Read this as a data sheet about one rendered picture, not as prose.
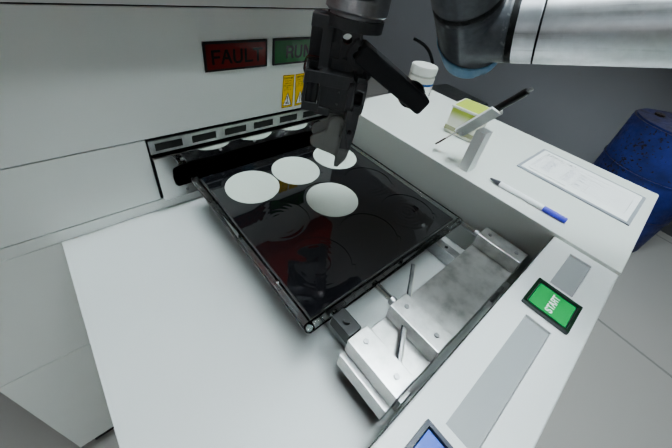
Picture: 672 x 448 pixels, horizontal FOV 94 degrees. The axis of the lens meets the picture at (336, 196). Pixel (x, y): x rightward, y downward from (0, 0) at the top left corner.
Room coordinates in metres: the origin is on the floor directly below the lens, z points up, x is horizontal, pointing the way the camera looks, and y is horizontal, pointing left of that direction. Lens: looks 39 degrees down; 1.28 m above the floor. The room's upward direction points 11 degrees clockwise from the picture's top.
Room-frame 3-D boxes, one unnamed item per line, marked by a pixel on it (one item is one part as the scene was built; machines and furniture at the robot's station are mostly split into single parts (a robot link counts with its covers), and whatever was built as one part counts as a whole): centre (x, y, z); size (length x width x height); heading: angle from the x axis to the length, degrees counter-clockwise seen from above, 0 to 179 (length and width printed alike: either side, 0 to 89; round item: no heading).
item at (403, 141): (0.67, -0.32, 0.89); 0.62 x 0.35 x 0.14; 47
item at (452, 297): (0.29, -0.19, 0.87); 0.36 x 0.08 x 0.03; 137
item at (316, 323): (0.33, -0.12, 0.90); 0.38 x 0.01 x 0.01; 137
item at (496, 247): (0.41, -0.31, 0.89); 0.08 x 0.03 x 0.03; 47
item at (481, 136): (0.56, -0.23, 1.03); 0.06 x 0.04 x 0.13; 47
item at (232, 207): (0.46, 0.01, 0.90); 0.34 x 0.34 x 0.01; 47
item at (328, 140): (0.41, 0.02, 1.05); 0.06 x 0.03 x 0.09; 96
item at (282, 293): (0.32, 0.13, 0.90); 0.37 x 0.01 x 0.01; 47
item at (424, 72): (0.88, -0.17, 1.01); 0.07 x 0.07 x 0.10
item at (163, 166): (0.59, 0.18, 0.89); 0.44 x 0.02 x 0.10; 137
